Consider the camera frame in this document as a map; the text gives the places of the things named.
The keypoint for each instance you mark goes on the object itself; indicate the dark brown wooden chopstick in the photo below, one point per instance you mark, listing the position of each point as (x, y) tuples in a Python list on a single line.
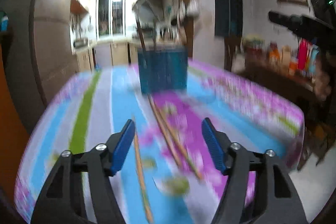
[(140, 34)]

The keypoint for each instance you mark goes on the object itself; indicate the light bamboo chopstick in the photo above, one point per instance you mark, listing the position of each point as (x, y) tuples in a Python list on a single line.
[(139, 170)]

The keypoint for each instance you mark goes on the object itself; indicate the floral striped tablecloth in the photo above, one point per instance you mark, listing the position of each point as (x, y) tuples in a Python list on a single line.
[(92, 106)]

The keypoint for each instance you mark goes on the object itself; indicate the white plastic bag hanging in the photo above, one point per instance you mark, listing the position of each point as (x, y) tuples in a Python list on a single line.
[(193, 8)]

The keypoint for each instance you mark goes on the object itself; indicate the blue perforated utensil holder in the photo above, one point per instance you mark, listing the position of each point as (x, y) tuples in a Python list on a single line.
[(162, 69)]

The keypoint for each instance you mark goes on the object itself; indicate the dark wooden side table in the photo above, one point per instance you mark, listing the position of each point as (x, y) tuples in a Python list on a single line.
[(287, 87)]

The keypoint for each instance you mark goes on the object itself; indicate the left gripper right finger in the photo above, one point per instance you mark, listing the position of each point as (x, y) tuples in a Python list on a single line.
[(232, 160)]

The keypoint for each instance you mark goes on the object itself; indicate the range hood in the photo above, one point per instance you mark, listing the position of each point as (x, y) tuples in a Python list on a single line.
[(149, 11)]

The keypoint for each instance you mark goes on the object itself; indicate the brown chopstick short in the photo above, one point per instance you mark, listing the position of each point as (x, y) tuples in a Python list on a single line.
[(164, 132)]

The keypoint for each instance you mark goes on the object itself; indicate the dark wooden chair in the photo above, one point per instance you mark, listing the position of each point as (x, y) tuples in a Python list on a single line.
[(232, 45)]

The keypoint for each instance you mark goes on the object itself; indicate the red thermos bottle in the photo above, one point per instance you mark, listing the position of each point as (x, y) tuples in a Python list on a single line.
[(303, 50)]

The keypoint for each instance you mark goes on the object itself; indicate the kitchen window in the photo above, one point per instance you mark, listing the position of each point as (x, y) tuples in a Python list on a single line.
[(110, 18)]

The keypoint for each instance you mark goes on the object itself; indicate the brown chopstick long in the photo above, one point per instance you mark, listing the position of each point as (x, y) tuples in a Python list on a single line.
[(174, 136)]

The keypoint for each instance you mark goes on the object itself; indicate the beige refrigerator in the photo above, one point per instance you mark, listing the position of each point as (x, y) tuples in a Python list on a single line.
[(39, 61)]

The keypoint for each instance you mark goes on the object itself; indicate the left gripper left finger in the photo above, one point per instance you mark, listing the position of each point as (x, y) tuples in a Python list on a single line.
[(105, 160)]

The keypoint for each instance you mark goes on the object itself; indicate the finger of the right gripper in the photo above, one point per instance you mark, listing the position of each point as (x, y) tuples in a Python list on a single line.
[(283, 20)]

